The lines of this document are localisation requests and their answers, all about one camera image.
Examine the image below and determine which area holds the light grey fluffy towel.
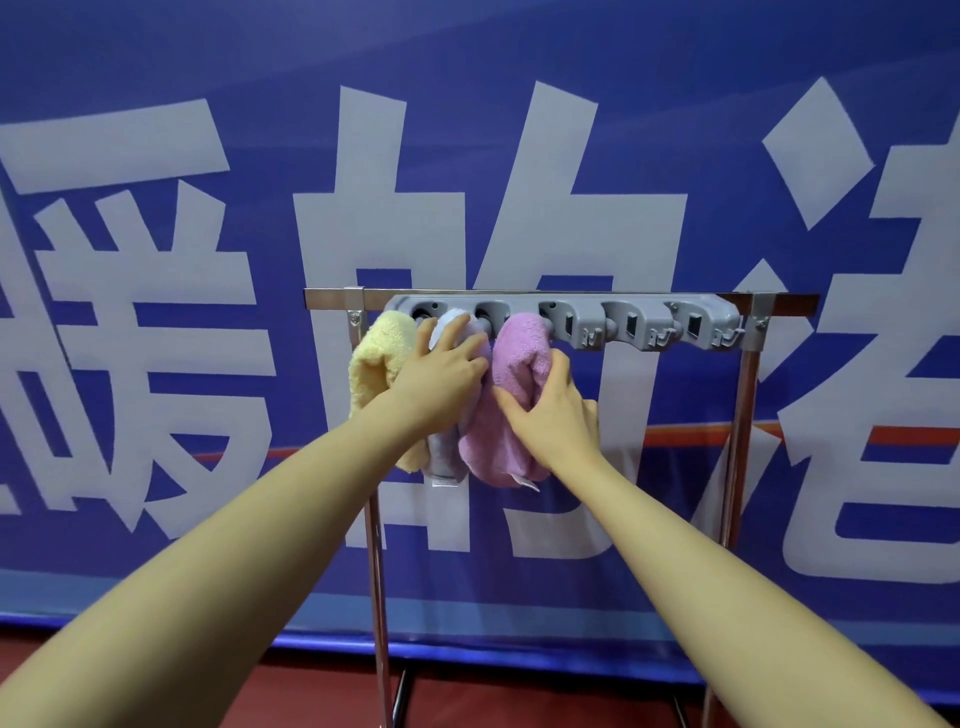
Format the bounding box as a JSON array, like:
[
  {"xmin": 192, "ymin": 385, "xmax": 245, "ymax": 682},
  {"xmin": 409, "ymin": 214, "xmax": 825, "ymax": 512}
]
[{"xmin": 420, "ymin": 309, "xmax": 495, "ymax": 493}]

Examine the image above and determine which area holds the person's left hand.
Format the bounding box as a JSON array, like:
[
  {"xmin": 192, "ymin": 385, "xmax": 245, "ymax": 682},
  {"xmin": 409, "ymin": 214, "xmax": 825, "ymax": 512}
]
[{"xmin": 381, "ymin": 313, "xmax": 492, "ymax": 445}]

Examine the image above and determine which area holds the person's left forearm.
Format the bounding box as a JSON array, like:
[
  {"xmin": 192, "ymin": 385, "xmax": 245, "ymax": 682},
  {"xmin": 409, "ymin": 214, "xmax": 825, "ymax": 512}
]
[{"xmin": 0, "ymin": 405, "xmax": 421, "ymax": 728}]

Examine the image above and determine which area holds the person's right forearm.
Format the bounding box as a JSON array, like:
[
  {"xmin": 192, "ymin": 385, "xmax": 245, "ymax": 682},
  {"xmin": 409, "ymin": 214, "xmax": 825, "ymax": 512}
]
[{"xmin": 555, "ymin": 448, "xmax": 955, "ymax": 728}]

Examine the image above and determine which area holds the person's right hand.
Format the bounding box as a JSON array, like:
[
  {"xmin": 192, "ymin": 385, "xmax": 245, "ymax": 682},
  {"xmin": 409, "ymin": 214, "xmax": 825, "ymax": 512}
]
[{"xmin": 491, "ymin": 348, "xmax": 601, "ymax": 475}]

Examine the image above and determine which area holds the silver metal rack frame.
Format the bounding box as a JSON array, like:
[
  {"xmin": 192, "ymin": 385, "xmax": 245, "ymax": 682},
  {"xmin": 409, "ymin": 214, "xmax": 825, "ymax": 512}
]
[{"xmin": 303, "ymin": 287, "xmax": 821, "ymax": 728}]

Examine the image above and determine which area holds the blue banner with white characters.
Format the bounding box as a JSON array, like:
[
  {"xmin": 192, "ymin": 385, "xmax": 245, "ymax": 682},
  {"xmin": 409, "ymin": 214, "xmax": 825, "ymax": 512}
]
[{"xmin": 0, "ymin": 0, "xmax": 960, "ymax": 708}]

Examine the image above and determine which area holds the grey plastic hook holder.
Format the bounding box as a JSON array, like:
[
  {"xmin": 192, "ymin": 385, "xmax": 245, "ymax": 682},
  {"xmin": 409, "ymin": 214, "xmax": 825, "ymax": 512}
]
[{"xmin": 384, "ymin": 293, "xmax": 752, "ymax": 353}]

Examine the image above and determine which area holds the pink fluffy towel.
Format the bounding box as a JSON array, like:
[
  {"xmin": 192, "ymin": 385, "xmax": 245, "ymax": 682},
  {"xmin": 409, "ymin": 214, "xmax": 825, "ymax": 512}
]
[{"xmin": 457, "ymin": 312, "xmax": 558, "ymax": 493}]

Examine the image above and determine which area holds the yellow fluffy towel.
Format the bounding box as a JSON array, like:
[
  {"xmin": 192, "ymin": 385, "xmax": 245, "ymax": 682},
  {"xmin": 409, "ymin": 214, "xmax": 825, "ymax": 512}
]
[{"xmin": 348, "ymin": 310, "xmax": 426, "ymax": 474}]

